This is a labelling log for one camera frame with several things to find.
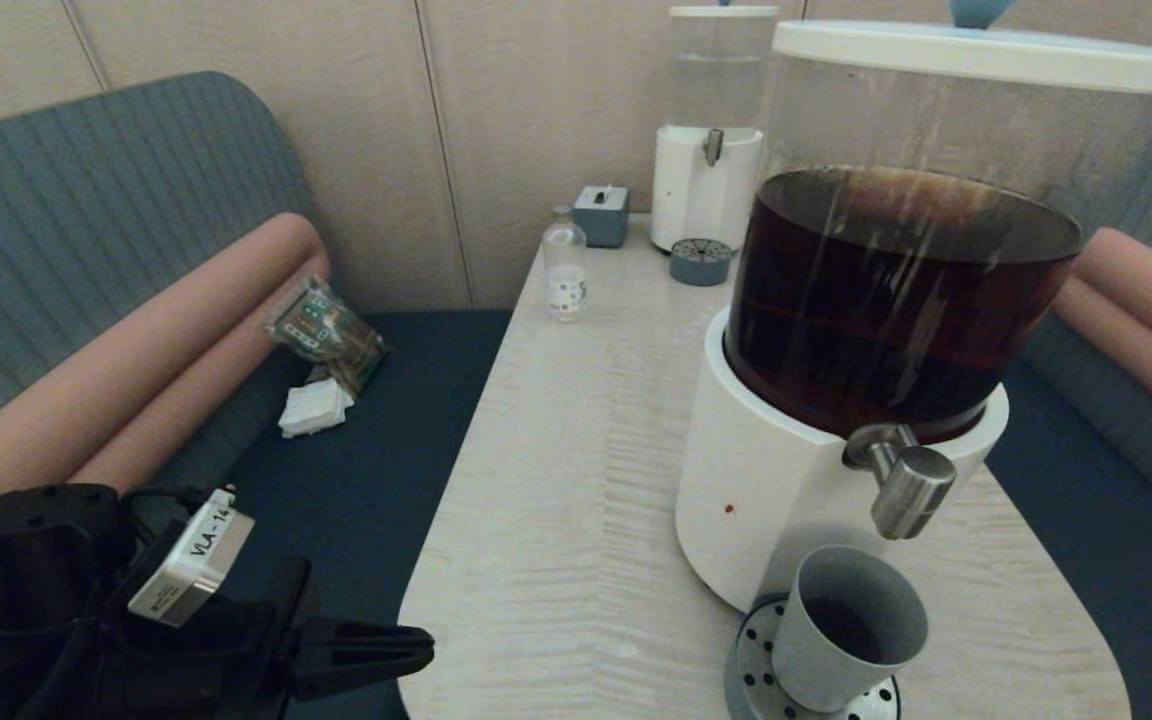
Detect grey plastic cup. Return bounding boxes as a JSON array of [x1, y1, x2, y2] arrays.
[[772, 545, 929, 713]]

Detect large steel dispenser tap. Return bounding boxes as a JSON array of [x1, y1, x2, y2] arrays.
[[842, 423, 958, 541]]

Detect dark blue bench seat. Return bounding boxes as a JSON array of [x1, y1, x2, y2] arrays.
[[151, 312, 515, 720], [981, 360, 1152, 720]]

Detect white folded napkins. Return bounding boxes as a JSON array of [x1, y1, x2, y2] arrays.
[[278, 380, 356, 439]]

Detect green printed snack packet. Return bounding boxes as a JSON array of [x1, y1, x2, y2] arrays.
[[266, 277, 389, 397]]

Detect large perforated steel drip tray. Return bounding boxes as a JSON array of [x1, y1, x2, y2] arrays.
[[725, 592, 901, 720]]

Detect clear plastic bottle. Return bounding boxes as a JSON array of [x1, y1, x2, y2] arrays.
[[543, 205, 589, 322]]

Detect large dispenser with brown tea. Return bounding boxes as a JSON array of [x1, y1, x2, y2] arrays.
[[675, 55, 1152, 613]]

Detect grey tissue box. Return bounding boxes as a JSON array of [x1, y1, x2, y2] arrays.
[[573, 185, 630, 249]]

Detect grey-blue ribbed bench backrest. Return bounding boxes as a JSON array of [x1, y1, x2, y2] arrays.
[[1021, 85, 1152, 546], [0, 71, 327, 501]]

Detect small grey drip tray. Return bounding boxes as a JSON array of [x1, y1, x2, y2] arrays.
[[670, 238, 734, 288]]

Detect small dispenser with clear water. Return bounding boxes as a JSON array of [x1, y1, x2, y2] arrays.
[[651, 14, 777, 253]]

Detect small white dispenser lid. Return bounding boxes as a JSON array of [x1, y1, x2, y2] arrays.
[[669, 0, 780, 19]]

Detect large white dispenser lid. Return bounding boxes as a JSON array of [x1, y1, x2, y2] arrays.
[[772, 0, 1152, 96]]

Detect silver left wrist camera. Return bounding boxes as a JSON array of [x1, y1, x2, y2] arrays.
[[127, 488, 256, 629]]

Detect thin black camera cable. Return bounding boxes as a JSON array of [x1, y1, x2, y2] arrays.
[[121, 484, 237, 506]]

